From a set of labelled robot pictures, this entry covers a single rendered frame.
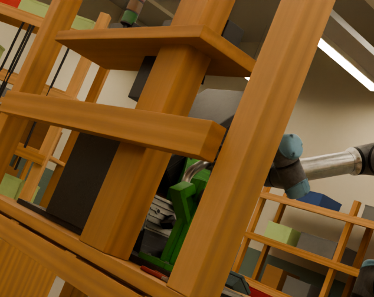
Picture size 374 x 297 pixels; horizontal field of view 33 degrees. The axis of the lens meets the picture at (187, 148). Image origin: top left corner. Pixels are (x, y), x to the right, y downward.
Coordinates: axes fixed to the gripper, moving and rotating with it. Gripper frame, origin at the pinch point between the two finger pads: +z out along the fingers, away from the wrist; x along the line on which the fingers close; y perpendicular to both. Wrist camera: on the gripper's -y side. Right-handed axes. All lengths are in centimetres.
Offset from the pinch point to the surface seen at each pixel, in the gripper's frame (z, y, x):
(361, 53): 161, 398, -32
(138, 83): 9.7, -6.0, 31.4
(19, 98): 68, -14, 41
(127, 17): 19, 9, 53
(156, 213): 13.3, -16.1, -9.6
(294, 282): 354, 412, -285
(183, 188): -15.1, -26.4, 1.1
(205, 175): 11.2, 8.6, -6.9
